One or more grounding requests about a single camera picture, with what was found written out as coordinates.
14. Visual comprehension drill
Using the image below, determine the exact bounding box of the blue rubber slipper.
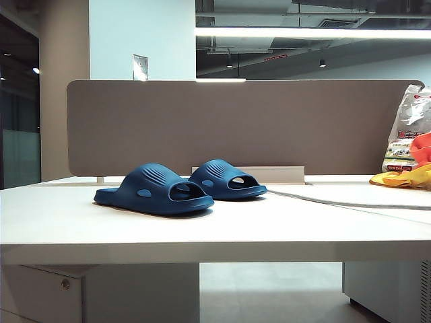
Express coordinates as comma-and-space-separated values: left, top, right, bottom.
93, 163, 215, 216
187, 159, 268, 201

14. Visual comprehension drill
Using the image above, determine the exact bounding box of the grey-brown desk divider panel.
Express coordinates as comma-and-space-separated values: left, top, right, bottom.
66, 79, 426, 178

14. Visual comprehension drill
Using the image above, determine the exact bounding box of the short linear ceiling light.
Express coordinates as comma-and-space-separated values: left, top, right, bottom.
195, 77, 246, 83

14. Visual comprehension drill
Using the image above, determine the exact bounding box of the white table support panel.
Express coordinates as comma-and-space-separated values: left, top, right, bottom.
82, 262, 201, 323

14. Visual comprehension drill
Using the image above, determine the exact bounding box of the long linear ceiling light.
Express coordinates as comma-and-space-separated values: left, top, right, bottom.
195, 26, 431, 40

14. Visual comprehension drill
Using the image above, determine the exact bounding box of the yellow cloth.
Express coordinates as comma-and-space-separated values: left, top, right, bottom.
369, 164, 431, 192

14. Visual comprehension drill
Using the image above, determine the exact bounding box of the ceiling air vent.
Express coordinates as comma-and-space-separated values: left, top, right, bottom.
316, 18, 360, 29

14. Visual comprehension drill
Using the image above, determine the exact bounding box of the clear printed snack bag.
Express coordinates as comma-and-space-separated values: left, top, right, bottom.
381, 83, 431, 174

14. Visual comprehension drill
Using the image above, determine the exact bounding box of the dark glass door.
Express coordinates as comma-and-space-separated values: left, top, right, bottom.
0, 15, 42, 190

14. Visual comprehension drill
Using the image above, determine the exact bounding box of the orange-red cloth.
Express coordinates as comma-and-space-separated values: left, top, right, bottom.
408, 132, 431, 169

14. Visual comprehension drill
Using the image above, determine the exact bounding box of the white vented cabinet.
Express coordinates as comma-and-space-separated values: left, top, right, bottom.
342, 259, 431, 323

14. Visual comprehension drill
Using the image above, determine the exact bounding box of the white drawer cabinet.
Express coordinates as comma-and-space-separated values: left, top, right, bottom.
0, 264, 85, 323

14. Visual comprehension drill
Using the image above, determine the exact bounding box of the silver wall plate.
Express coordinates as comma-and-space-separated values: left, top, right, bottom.
132, 53, 150, 81

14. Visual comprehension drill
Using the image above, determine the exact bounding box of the grey cable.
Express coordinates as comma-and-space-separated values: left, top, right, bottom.
267, 187, 431, 211

